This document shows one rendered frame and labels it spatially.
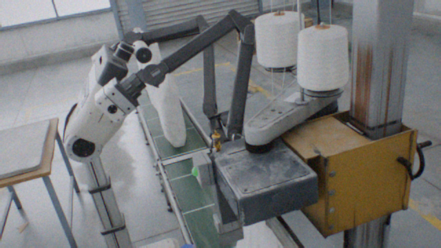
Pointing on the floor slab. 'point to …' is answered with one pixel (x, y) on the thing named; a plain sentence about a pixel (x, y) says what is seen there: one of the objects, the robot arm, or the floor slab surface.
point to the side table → (45, 183)
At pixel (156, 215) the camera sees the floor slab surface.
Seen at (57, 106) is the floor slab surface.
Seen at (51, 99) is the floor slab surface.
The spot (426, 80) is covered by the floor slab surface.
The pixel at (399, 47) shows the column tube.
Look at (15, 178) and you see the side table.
